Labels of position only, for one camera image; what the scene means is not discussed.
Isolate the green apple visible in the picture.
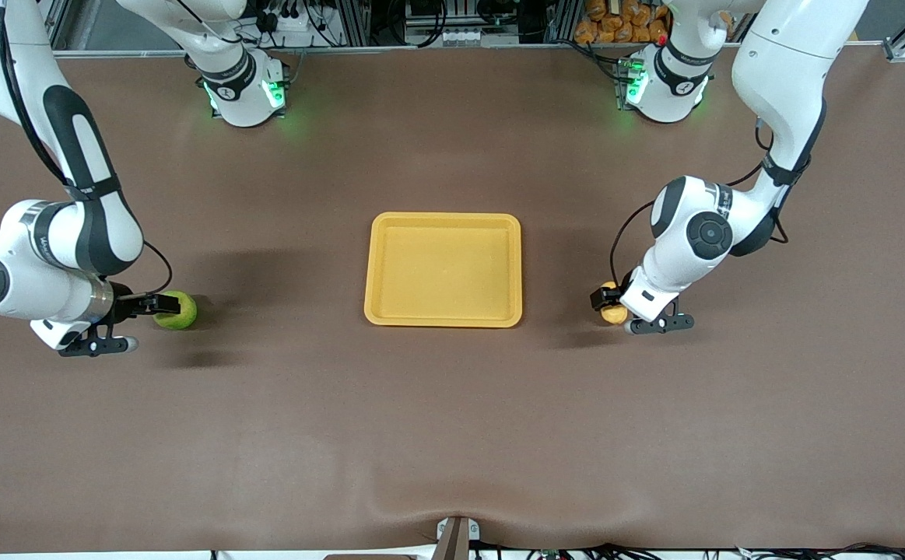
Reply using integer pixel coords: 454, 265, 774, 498
153, 291, 198, 331

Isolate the yellow plastic tray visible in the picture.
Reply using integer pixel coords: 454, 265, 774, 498
364, 212, 523, 328

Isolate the white power strip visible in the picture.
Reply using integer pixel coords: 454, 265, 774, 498
261, 8, 321, 36

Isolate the pile of orange toy food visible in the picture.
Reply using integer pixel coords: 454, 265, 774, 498
574, 0, 671, 44

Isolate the brown post with metal clamp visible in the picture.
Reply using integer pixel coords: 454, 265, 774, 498
435, 516, 481, 560

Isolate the aluminium frame post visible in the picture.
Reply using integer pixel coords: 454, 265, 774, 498
543, 0, 577, 44
339, 0, 375, 47

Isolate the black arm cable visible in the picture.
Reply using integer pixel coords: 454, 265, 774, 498
0, 0, 174, 296
609, 115, 791, 290

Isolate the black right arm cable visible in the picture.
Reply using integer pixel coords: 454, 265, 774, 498
0, 0, 174, 296

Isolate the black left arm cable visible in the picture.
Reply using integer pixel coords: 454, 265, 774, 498
609, 115, 791, 290

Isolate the brown table mat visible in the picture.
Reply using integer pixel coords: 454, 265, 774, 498
0, 43, 905, 555

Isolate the yellow potato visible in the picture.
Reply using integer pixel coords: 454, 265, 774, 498
600, 281, 630, 326

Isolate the long silver table edge rail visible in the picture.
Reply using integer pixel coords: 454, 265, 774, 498
54, 43, 889, 59

